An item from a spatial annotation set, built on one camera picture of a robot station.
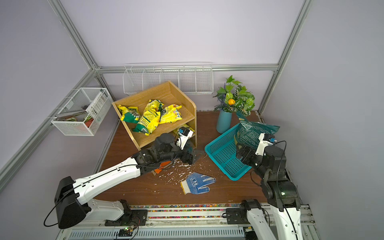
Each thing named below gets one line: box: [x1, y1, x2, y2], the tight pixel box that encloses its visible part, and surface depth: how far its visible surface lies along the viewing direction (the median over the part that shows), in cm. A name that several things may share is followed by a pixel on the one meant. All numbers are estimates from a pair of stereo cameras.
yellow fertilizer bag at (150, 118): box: [132, 99, 164, 136], surface depth 68 cm
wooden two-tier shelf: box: [111, 80, 198, 151], surface depth 72 cm
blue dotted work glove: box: [180, 172, 217, 195], surface depth 86 cm
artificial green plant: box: [213, 75, 256, 117], surface depth 82 cm
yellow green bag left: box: [117, 104, 140, 124], surface depth 68 cm
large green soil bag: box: [234, 111, 281, 158], surface depth 84 cm
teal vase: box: [216, 109, 233, 134], surface depth 101 cm
